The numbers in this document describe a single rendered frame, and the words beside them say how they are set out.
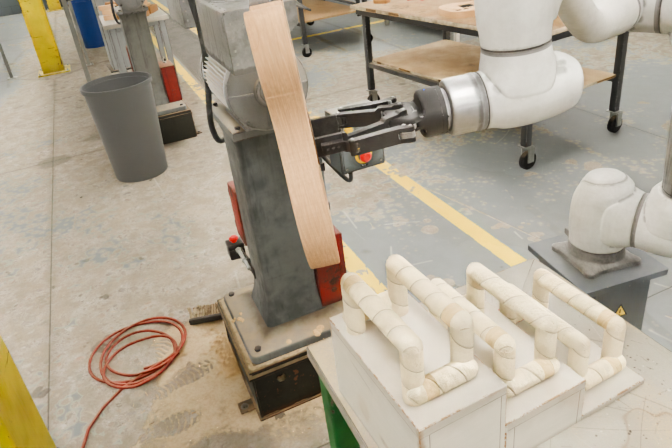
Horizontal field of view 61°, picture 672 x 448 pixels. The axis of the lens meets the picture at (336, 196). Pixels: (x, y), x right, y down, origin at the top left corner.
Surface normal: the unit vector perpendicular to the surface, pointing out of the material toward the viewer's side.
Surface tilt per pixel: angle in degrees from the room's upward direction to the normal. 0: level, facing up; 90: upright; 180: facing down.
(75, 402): 0
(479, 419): 90
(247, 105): 93
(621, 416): 0
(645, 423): 0
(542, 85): 83
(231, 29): 90
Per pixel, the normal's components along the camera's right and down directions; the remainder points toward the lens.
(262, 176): 0.40, 0.39
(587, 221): -0.77, 0.35
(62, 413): -0.11, -0.88
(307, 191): 0.05, 0.18
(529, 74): 0.05, 0.40
